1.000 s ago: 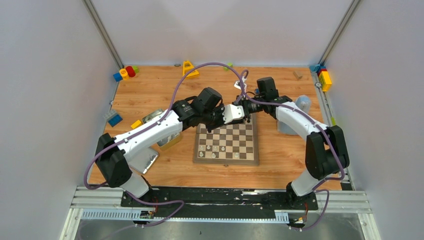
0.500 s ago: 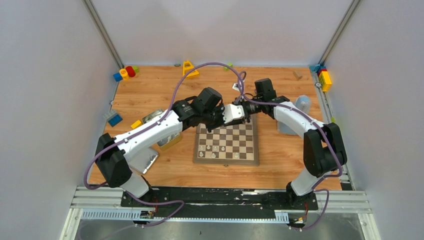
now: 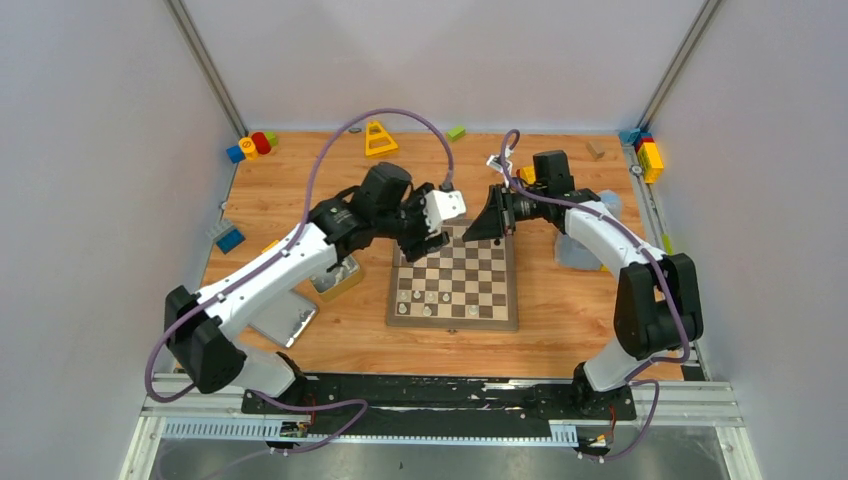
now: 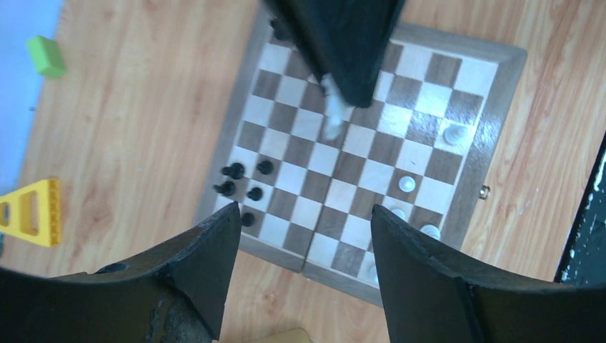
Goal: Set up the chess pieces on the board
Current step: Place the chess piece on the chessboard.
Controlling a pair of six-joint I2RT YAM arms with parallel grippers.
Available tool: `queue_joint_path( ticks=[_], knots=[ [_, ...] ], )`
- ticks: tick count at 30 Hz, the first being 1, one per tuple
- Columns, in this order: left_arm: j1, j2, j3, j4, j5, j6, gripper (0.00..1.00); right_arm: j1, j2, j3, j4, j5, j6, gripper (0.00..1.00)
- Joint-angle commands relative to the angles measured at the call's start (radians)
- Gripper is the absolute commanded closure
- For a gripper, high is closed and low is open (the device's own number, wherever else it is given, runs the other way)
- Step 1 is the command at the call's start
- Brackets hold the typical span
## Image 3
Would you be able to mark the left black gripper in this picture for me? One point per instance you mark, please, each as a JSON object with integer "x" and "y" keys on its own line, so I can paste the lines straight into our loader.
{"x": 416, "y": 237}

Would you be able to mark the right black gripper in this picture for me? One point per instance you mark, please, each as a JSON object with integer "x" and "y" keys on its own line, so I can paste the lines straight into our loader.
{"x": 492, "y": 223}

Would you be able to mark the wooden chess board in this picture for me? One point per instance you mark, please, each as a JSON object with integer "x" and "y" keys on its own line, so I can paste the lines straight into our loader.
{"x": 464, "y": 285}

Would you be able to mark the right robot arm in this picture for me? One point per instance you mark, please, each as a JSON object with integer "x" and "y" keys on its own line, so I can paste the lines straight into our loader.
{"x": 657, "y": 308}

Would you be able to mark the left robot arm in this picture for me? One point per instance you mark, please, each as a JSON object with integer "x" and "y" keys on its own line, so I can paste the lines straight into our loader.
{"x": 202, "y": 328}

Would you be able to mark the yellow triangle toy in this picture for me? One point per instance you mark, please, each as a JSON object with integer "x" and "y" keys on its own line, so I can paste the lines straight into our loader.
{"x": 378, "y": 141}

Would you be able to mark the gold metal tin box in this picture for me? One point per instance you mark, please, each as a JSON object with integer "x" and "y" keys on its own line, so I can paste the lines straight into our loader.
{"x": 332, "y": 283}

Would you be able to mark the green block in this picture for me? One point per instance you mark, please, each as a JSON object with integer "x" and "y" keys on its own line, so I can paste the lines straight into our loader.
{"x": 456, "y": 133}

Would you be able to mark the brown wooden block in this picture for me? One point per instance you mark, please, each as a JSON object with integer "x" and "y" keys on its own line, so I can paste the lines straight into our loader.
{"x": 595, "y": 149}

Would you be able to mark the colourful round blocks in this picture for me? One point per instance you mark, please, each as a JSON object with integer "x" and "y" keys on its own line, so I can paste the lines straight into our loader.
{"x": 252, "y": 147}

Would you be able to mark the silver tin lid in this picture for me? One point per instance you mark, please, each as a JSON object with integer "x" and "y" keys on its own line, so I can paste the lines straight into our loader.
{"x": 285, "y": 318}

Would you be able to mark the blue toy brick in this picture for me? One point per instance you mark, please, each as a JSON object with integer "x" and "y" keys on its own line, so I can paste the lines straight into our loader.
{"x": 225, "y": 235}

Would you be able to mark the stacked colourful bricks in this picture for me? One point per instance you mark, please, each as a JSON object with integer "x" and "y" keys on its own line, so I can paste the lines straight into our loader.
{"x": 648, "y": 155}

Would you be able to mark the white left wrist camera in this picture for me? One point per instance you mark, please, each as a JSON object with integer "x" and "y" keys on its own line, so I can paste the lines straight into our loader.
{"x": 441, "y": 206}

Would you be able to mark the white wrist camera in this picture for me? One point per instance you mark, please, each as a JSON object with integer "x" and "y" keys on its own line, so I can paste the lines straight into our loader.
{"x": 496, "y": 162}
{"x": 441, "y": 206}

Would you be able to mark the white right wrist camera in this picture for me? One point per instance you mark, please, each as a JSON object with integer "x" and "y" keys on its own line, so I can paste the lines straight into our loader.
{"x": 496, "y": 162}

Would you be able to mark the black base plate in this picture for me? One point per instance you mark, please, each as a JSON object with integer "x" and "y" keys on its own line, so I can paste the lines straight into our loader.
{"x": 433, "y": 406}

